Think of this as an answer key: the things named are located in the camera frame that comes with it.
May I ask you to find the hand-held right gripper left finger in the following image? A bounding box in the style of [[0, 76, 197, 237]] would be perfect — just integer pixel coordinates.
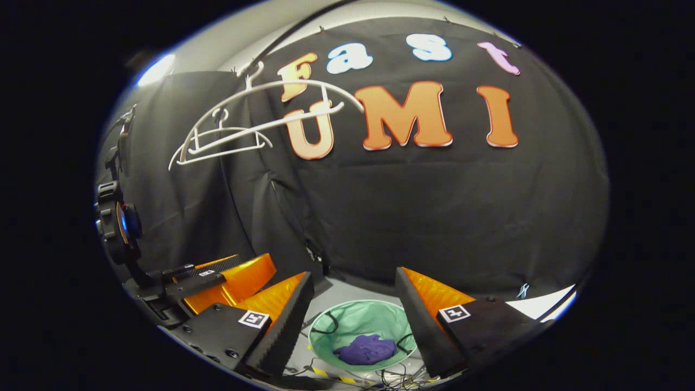
[[173, 270, 315, 378]]

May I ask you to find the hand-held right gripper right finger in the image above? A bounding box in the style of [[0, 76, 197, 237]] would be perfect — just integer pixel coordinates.
[[395, 266, 554, 379]]

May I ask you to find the purple corduroy jacket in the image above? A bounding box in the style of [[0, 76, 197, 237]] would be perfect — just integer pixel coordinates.
[[333, 334, 398, 365]]

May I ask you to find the green laundry hamper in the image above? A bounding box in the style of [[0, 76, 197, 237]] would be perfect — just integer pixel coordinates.
[[308, 300, 419, 373]]

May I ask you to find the white plastic hanger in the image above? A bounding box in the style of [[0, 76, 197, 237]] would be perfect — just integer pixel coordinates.
[[168, 60, 365, 172], [178, 107, 274, 163]]

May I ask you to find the yellow black floor tape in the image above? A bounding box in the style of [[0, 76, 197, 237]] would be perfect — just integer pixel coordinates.
[[311, 366, 360, 384]]

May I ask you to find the dark equipment stand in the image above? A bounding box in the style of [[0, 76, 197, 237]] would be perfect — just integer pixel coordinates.
[[106, 105, 137, 180]]

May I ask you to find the ceiling light panel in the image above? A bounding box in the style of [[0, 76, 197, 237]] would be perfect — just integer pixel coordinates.
[[137, 53, 175, 87]]

